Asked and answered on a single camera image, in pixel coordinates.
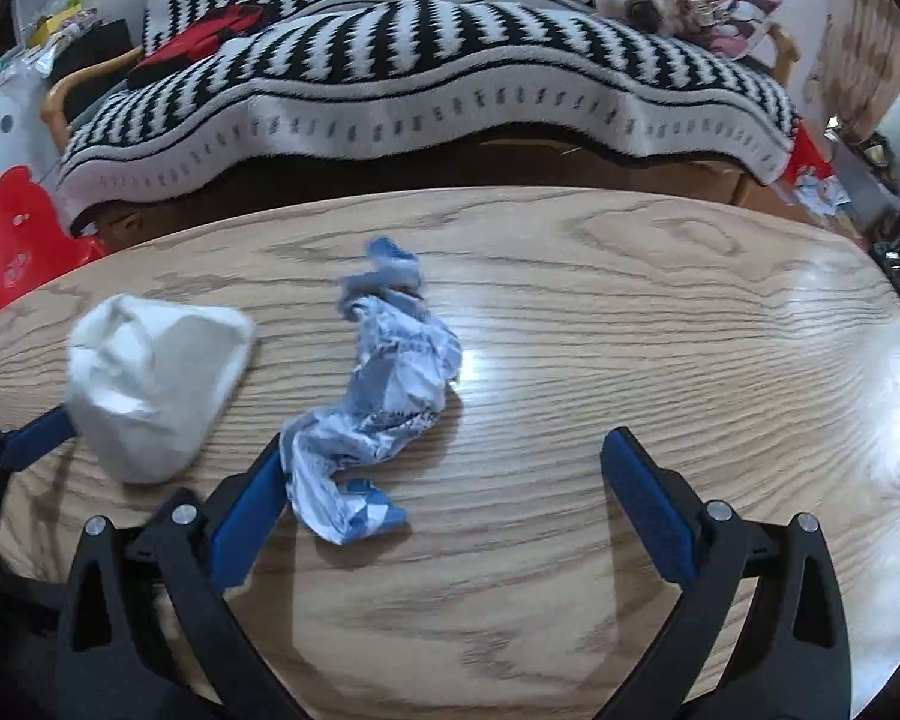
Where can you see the black white striped bordered blanket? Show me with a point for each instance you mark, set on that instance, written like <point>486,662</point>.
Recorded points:
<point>435,82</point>

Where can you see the red black cloth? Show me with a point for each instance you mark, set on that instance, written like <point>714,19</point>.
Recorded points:
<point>195,41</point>

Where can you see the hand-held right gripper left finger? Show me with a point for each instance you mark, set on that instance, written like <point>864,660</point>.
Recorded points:
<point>244,521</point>

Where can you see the blue white wrapper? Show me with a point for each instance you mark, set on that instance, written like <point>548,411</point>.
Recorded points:
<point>390,397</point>

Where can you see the patterned beige curtain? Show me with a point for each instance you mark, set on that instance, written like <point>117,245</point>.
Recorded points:
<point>866,45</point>

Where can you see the red packet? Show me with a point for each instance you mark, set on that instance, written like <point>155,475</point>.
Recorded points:
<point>806,154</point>

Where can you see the wooden sofa armrest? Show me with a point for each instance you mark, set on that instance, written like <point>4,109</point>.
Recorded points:
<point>75,90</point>

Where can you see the white cabinet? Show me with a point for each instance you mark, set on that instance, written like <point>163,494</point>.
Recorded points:
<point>7,135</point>

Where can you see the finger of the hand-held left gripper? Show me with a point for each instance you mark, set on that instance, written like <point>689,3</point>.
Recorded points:
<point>37,435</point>

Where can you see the red plastic stool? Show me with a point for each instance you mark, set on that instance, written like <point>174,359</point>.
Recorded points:
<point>15,240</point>

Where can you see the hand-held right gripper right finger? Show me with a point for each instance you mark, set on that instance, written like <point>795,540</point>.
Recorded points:
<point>649,510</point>

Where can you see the clutter on cabinet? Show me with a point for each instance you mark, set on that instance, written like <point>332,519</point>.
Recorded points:
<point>56,30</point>

